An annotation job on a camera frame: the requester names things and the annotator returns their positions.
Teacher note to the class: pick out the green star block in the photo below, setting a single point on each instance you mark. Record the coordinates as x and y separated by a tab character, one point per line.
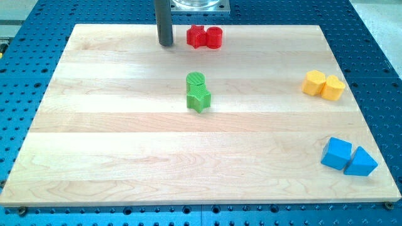
198	97

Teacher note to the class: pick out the red star block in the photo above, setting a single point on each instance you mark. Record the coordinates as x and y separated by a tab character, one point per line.
196	36

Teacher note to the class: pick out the green cylinder block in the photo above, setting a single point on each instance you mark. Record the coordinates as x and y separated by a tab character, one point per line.
194	78

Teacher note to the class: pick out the light wooden board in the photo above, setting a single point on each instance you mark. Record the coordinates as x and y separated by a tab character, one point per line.
113	127

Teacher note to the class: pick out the red cylinder block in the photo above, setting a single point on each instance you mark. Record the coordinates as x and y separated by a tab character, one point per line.
214	37

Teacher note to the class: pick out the yellow hexagon block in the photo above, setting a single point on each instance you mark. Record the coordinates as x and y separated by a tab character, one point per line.
313	82

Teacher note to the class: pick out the yellow heart block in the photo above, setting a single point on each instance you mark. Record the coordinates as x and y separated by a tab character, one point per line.
333	88

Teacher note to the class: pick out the blue cube block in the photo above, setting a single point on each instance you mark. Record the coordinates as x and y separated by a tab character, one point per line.
336	153

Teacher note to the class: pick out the blue triangle block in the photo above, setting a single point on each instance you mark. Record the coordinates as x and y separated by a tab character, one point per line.
361	164

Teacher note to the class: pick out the left board clamp screw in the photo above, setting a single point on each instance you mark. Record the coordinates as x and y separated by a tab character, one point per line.
22	211

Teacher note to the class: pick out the board clamp screw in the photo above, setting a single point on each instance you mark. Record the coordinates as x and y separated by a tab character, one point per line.
22	211
388	205

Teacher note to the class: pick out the right board clamp screw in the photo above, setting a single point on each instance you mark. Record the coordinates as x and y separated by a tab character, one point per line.
388	205

